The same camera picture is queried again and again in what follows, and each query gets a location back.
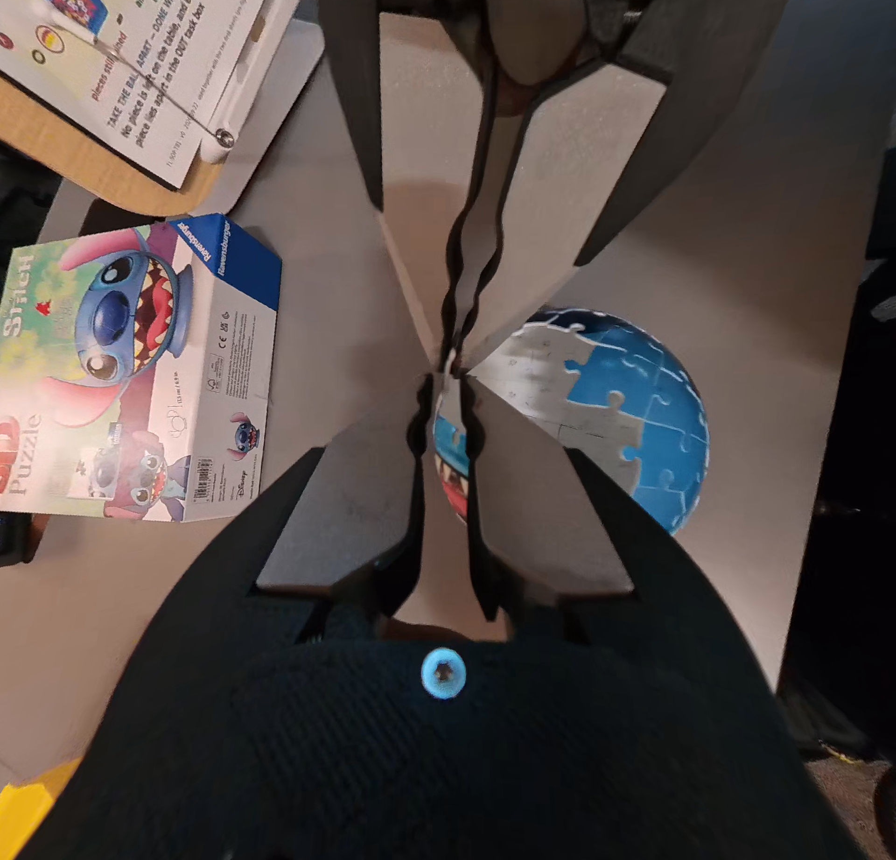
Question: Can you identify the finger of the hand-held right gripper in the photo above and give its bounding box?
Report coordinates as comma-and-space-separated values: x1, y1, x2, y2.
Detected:
378, 13, 494, 374
451, 60, 671, 379

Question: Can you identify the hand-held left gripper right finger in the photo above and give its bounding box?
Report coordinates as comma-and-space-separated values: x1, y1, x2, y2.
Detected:
458, 375, 638, 594

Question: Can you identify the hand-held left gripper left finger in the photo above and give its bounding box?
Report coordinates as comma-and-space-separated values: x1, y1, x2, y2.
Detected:
255, 373, 429, 592

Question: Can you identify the blue puzzle ball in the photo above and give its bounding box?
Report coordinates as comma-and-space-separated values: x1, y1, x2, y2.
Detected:
430, 307, 713, 536

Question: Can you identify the small curved puzzle piece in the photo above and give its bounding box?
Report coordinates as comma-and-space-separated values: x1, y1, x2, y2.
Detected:
433, 342, 469, 388

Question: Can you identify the printed puzzle box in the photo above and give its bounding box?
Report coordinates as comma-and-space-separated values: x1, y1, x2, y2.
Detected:
0, 213, 284, 525

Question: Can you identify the printed instruction sheet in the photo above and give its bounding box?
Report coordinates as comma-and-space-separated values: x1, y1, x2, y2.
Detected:
0, 0, 287, 190

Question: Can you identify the yellow plastic bin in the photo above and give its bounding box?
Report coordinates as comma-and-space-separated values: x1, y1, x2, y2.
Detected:
0, 758, 81, 860

